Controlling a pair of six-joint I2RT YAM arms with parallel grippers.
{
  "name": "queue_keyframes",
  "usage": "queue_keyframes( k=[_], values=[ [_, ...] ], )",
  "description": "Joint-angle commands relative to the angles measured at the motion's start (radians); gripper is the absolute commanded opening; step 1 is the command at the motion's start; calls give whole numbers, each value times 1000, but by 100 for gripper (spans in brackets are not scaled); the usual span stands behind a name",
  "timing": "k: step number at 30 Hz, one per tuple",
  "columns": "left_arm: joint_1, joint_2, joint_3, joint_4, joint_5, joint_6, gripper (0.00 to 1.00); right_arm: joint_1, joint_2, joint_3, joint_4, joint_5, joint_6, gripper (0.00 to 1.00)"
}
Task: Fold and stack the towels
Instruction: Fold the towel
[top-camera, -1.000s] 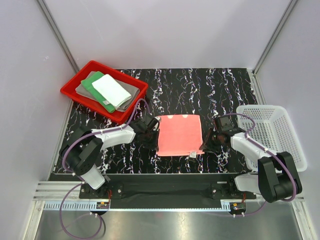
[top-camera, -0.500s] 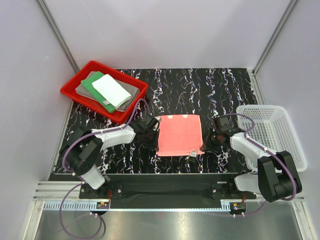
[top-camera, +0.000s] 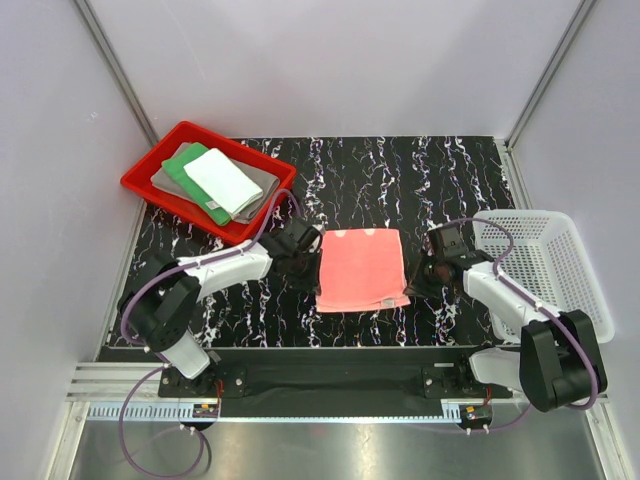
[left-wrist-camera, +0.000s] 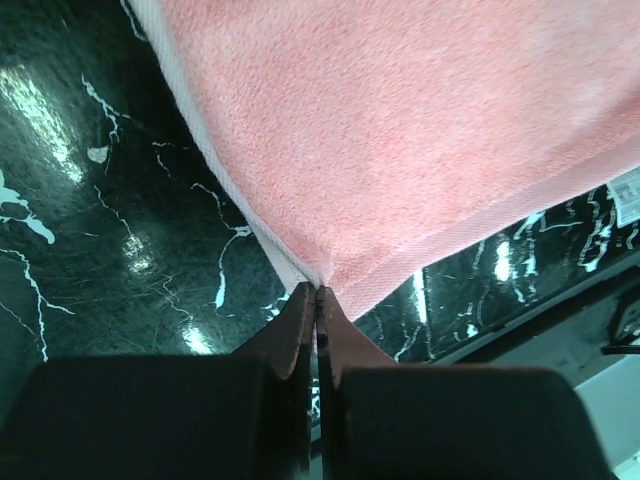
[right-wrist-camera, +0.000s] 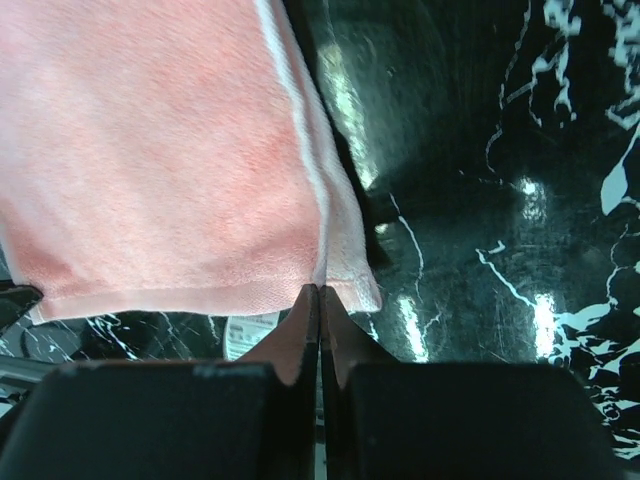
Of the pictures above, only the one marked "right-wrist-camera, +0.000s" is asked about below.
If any pink cloth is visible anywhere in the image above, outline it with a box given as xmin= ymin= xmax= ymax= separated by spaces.
xmin=1 ymin=1 xmax=381 ymax=324

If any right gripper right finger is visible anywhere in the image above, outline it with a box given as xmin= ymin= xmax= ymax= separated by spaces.
xmin=319 ymin=287 xmax=639 ymax=479

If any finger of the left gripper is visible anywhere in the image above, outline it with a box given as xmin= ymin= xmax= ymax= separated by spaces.
xmin=0 ymin=280 xmax=43 ymax=333

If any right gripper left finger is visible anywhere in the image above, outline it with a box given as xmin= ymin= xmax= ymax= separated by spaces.
xmin=1 ymin=285 xmax=320 ymax=479

